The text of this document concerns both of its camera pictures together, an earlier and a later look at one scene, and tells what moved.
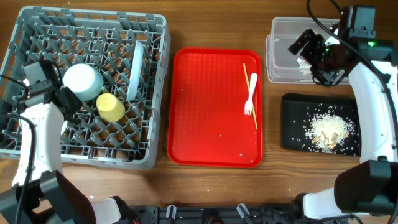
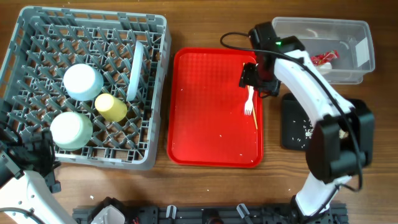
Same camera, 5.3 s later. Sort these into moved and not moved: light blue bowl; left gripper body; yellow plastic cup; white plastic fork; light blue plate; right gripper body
Moved: right gripper body; left gripper body
Not moved: yellow plastic cup; light blue plate; white plastic fork; light blue bowl
